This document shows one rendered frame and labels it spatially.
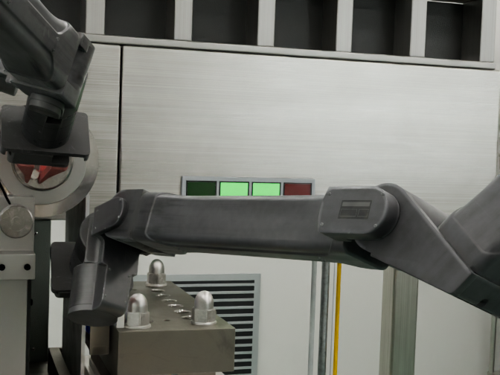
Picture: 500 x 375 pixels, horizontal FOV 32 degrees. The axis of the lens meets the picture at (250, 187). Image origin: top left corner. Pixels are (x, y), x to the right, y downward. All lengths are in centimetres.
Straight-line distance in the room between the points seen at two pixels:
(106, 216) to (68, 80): 18
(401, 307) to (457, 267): 127
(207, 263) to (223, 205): 315
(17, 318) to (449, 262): 65
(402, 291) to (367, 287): 241
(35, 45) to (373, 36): 105
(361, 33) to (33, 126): 88
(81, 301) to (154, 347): 21
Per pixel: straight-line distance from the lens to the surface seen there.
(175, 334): 120
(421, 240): 67
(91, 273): 102
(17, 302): 115
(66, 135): 105
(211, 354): 122
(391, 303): 191
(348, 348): 433
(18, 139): 105
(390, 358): 193
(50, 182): 116
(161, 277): 154
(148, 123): 153
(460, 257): 65
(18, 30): 78
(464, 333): 462
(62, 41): 86
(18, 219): 110
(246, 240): 83
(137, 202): 98
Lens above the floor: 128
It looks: 3 degrees down
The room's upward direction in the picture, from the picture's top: 2 degrees clockwise
